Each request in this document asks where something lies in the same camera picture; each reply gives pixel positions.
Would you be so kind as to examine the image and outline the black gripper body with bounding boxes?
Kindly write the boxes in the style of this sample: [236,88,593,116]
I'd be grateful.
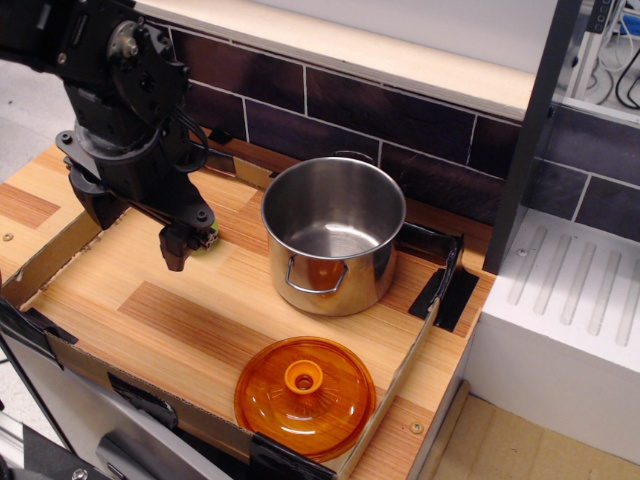
[56,110,215,229]

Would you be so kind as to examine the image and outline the cardboard fence with black tape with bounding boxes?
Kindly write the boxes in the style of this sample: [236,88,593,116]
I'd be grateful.
[1,147,493,479]

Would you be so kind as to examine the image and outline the light wooden shelf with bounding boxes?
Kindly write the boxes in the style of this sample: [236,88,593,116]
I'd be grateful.
[137,1,535,121]

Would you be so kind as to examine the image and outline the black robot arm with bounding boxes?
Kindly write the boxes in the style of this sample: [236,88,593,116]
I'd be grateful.
[1,1,218,271]

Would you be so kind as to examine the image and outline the stainless steel pot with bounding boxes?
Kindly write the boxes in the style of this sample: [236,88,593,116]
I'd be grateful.
[261,157,406,316]

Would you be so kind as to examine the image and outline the orange glass lid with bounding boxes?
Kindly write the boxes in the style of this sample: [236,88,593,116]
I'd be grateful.
[234,337,377,463]

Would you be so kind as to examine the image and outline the dark grey vertical post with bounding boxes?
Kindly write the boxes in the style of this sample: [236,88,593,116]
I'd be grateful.
[483,1,582,274]

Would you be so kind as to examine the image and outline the white ribbed drain board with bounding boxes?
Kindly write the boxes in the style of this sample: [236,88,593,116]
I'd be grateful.
[484,210,639,367]

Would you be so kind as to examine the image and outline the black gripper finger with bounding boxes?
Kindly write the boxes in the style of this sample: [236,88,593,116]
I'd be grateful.
[159,224,211,272]
[68,167,128,230]

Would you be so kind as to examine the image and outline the green plastic pear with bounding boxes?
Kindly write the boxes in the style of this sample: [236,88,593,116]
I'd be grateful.
[193,221,219,252]

